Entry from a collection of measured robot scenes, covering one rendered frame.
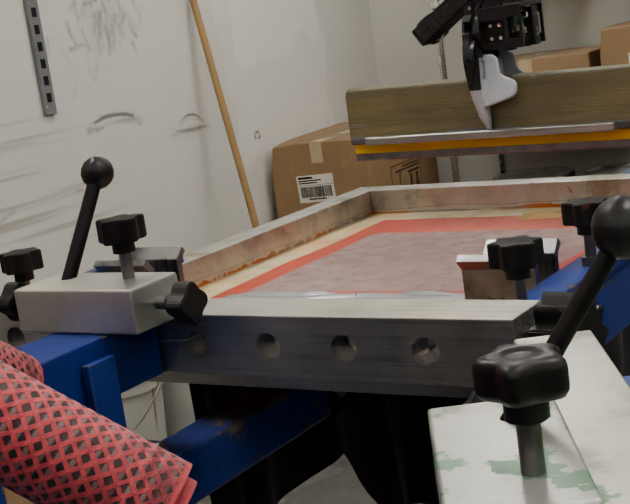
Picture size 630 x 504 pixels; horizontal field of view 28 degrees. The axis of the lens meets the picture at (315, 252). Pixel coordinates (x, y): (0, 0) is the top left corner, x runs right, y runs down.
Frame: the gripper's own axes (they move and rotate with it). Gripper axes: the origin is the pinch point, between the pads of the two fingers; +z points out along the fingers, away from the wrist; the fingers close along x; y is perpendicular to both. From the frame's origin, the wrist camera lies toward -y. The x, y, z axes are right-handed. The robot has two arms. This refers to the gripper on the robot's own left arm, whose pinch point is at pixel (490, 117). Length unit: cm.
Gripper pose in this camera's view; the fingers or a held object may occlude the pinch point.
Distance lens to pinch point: 163.4
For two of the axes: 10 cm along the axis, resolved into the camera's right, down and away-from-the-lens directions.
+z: 1.4, 9.7, 1.8
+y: 8.4, -0.2, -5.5
